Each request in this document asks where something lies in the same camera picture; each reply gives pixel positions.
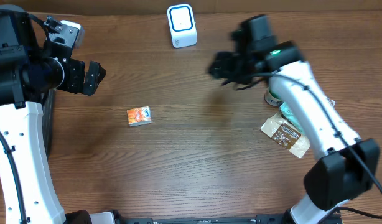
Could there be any round can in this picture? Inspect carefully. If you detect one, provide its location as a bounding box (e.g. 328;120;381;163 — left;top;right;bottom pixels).
264;88;283;106

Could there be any orange packet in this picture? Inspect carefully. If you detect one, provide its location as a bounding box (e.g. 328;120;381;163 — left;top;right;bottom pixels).
127;106;152;126

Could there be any teal wet wipes pack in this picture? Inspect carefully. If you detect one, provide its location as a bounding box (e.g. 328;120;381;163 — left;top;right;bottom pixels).
280;102;305;134

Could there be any brown white snack bag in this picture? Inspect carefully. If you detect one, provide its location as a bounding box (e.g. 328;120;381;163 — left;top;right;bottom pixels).
260;98;336;159

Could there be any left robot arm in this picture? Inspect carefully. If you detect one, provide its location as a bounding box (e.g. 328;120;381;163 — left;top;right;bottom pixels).
0;5;114;224

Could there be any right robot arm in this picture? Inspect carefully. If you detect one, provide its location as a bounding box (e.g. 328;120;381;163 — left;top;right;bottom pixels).
208;14;380;223

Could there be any white barcode scanner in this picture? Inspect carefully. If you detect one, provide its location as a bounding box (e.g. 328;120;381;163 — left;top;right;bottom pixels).
167;4;197;49

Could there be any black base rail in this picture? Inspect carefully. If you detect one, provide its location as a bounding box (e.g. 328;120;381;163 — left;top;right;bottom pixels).
65;209;343;224

